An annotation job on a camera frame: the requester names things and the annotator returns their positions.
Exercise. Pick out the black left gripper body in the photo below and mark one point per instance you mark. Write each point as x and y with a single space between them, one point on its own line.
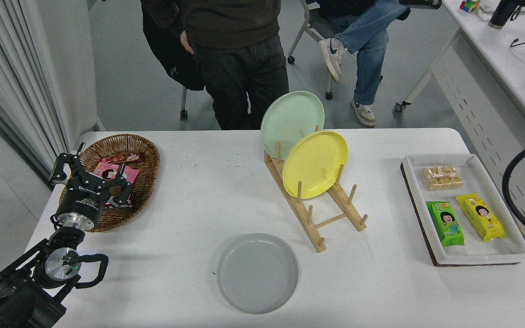
82 202

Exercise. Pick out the grey plate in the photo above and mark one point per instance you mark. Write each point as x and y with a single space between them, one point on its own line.
258 273

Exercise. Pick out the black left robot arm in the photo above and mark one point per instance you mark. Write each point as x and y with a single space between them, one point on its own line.
12 296

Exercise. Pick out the pale green plate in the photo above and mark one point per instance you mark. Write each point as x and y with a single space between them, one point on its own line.
290 118

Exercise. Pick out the wooden plate rack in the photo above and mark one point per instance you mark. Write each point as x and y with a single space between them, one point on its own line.
310 228

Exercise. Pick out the yellow plate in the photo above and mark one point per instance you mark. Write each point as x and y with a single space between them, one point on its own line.
312 161

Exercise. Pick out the standing person's hand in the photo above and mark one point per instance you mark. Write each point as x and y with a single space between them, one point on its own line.
187 43

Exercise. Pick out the pink snack packet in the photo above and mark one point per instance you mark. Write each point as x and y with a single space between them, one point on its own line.
107 172

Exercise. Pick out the dark red snack bar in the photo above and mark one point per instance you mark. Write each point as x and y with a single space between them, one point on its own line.
121 158

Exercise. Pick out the brown wicker basket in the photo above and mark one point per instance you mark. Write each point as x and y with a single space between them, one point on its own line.
144 155

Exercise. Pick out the chair leg with caster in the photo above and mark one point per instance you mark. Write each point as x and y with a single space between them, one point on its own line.
183 102

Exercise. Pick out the pale pleated curtain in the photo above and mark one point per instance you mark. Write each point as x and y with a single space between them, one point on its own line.
7 68

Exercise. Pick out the standing person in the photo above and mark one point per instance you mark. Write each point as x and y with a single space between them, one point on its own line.
239 68

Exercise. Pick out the grey wheeled office chair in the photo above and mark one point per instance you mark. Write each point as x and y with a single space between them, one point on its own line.
324 27

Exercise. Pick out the seated person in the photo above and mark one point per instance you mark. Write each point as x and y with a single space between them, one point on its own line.
372 45

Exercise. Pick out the clear packet of tan snacks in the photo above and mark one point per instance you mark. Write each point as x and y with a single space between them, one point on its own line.
442 177

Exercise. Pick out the green snack packet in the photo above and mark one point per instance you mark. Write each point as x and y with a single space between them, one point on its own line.
447 223

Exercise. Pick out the white rectangular tray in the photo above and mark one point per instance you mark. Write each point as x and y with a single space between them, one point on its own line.
472 253

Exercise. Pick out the yellow snack packet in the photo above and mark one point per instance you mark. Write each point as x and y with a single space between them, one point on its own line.
481 216

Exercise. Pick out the white desk with perforated panel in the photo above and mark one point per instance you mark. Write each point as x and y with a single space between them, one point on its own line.
495 91

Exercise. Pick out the colourful puzzle cube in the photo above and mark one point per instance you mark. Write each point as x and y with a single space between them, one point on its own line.
468 5

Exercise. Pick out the black flask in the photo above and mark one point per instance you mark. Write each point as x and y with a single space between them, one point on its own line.
501 13

